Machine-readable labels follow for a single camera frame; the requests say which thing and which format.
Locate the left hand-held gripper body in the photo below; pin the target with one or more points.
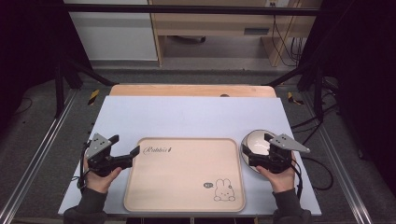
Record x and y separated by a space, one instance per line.
101 157

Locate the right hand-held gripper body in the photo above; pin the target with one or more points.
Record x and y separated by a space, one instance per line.
278 154

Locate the white bowl with dark rim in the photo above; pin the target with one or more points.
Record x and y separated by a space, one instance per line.
257 146

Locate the beige tray with rabbit print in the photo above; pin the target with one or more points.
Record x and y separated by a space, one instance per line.
183 177

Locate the person's left hand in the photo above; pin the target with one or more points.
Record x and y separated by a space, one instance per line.
101 182

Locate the person's right hand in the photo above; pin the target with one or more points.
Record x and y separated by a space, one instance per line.
280 182

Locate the yellow black tape strip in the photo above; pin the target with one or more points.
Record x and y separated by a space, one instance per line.
292 98
93 97

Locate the black metal stand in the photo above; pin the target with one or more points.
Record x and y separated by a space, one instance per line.
59 87
317 93

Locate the pale table cover board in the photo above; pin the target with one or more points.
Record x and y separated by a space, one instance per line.
193 118

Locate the white cabinet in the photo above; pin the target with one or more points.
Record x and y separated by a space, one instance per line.
115 37

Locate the dark curtain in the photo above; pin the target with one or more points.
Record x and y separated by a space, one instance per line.
361 77
31 46

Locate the light wooden desk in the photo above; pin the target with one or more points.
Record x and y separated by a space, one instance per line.
211 23

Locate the aluminium rail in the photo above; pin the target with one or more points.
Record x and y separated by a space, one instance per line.
339 168
40 149

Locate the black horizontal frame bar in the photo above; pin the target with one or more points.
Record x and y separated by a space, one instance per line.
186 9

